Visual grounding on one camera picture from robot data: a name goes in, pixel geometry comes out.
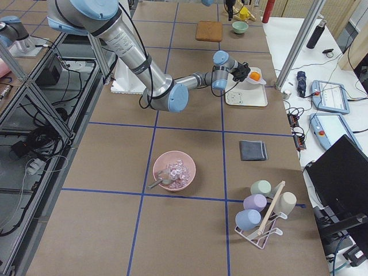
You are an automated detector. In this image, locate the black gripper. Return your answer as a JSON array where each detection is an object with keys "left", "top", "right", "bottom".
[{"left": 231, "top": 62, "right": 251, "bottom": 82}]

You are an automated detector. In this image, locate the orange fruit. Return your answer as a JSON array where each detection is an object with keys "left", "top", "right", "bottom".
[{"left": 249, "top": 71, "right": 261, "bottom": 81}]

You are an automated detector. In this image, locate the white round plate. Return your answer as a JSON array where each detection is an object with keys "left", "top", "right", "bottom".
[{"left": 246, "top": 67, "right": 266, "bottom": 85}]

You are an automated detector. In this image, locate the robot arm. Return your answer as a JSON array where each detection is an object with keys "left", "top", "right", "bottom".
[
  {"left": 47, "top": 1, "right": 251, "bottom": 113},
  {"left": 1, "top": 16, "right": 29, "bottom": 47}
]

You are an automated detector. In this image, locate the cream bear tray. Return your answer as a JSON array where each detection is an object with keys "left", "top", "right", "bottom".
[{"left": 225, "top": 75, "right": 268, "bottom": 107}]

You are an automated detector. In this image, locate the green ceramic bowl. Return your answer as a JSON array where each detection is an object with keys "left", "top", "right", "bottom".
[{"left": 232, "top": 21, "right": 249, "bottom": 35}]

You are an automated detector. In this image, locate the wooden cutting board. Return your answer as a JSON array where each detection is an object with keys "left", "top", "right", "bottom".
[{"left": 195, "top": 21, "right": 223, "bottom": 43}]

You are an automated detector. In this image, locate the yellow toy object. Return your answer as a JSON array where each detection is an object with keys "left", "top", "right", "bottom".
[{"left": 234, "top": 6, "right": 256, "bottom": 22}]

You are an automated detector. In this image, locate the folded dark umbrella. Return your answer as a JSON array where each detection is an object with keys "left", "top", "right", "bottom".
[{"left": 297, "top": 71, "right": 306, "bottom": 98}]

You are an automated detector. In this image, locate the black power strip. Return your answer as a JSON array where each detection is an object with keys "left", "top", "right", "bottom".
[{"left": 287, "top": 114, "right": 306, "bottom": 151}]

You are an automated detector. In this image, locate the red bottle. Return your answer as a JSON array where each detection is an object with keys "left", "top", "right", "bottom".
[{"left": 262, "top": 0, "right": 275, "bottom": 24}]

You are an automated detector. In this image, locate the grey folded cloth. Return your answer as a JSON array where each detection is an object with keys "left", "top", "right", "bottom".
[{"left": 239, "top": 140, "right": 268, "bottom": 161}]

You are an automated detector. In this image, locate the black water bottle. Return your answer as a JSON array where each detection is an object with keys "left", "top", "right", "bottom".
[{"left": 306, "top": 20, "right": 327, "bottom": 49}]

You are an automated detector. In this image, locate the teach pendant far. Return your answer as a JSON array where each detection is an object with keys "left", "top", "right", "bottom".
[{"left": 311, "top": 80, "right": 350, "bottom": 114}]

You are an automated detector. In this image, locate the teach pendant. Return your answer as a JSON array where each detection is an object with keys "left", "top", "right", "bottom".
[
  {"left": 309, "top": 113, "right": 362, "bottom": 150},
  {"left": 311, "top": 80, "right": 350, "bottom": 114}
]

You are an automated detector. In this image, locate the teach pendant near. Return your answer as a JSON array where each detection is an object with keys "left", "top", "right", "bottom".
[{"left": 309, "top": 113, "right": 362, "bottom": 150}]

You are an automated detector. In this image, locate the pink bowl with ice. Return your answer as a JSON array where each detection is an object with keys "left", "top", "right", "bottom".
[{"left": 152, "top": 151, "right": 196, "bottom": 191}]

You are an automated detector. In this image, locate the green cup on rack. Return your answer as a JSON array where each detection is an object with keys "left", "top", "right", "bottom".
[{"left": 250, "top": 179, "right": 271, "bottom": 197}]

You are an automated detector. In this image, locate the metal scoop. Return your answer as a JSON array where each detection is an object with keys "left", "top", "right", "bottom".
[{"left": 147, "top": 171, "right": 174, "bottom": 189}]

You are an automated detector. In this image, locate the purple cup on rack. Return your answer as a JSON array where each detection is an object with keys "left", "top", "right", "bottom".
[{"left": 243, "top": 194, "right": 267, "bottom": 212}]

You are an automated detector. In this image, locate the beige cup on rack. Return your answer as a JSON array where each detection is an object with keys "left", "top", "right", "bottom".
[{"left": 273, "top": 191, "right": 297, "bottom": 216}]

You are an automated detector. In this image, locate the black monitor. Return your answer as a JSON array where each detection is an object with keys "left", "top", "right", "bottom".
[{"left": 306, "top": 135, "right": 367, "bottom": 252}]

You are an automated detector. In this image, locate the blue cup on rack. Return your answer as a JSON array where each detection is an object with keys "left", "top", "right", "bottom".
[{"left": 235, "top": 209, "right": 262, "bottom": 231}]

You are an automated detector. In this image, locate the aluminium frame post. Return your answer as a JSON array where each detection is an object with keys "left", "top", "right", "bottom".
[{"left": 275, "top": 0, "right": 326, "bottom": 90}]

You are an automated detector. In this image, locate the white wire cup rack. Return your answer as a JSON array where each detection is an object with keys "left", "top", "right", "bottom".
[{"left": 235, "top": 181, "right": 288, "bottom": 249}]

